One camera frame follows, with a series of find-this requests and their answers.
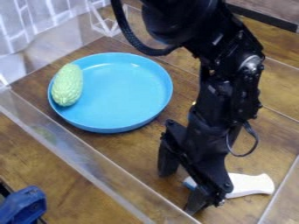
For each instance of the grey checkered curtain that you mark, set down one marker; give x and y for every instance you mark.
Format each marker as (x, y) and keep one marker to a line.
(26, 18)

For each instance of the black baseboard strip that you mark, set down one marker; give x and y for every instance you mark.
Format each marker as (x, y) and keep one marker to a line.
(278, 22)

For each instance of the white wooden toy fish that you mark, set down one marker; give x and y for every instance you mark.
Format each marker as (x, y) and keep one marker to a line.
(249, 185)

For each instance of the blue round plastic tray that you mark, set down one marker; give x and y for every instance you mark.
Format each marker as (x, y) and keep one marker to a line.
(127, 90)

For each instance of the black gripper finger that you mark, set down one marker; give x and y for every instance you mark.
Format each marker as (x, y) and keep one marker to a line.
(169, 159)
(201, 199)

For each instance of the green bumpy toy gourd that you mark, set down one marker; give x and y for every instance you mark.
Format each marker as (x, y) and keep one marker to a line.
(67, 85)

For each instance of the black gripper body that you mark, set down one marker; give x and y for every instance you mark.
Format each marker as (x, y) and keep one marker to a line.
(202, 146)

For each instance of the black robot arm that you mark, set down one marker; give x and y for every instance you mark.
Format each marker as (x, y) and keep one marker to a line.
(203, 26)

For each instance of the blue plastic clamp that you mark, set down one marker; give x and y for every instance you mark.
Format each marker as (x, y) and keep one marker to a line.
(23, 206)

